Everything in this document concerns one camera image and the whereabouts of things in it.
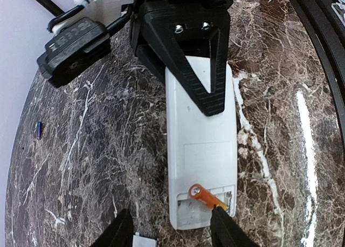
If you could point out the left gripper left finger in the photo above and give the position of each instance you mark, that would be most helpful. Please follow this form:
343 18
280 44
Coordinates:
119 233

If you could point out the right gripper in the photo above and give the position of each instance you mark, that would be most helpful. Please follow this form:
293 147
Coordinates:
172 31

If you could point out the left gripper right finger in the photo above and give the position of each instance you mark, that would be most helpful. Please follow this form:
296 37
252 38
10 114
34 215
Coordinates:
226 233

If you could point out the white battery cover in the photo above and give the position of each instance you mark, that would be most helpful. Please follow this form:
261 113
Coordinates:
141 241

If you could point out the orange battery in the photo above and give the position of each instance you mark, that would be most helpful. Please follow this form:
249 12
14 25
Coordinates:
198 192

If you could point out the white remote control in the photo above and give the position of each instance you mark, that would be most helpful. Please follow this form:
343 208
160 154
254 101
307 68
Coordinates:
201 150

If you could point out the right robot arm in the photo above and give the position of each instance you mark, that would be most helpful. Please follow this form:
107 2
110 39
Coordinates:
116 13

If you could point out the blue purple battery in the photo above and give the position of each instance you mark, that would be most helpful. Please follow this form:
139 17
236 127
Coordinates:
40 128

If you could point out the left black frame post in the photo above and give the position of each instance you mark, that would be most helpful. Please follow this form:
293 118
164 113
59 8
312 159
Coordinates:
51 7

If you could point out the black front rail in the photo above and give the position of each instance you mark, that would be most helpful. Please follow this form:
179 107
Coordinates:
327 35

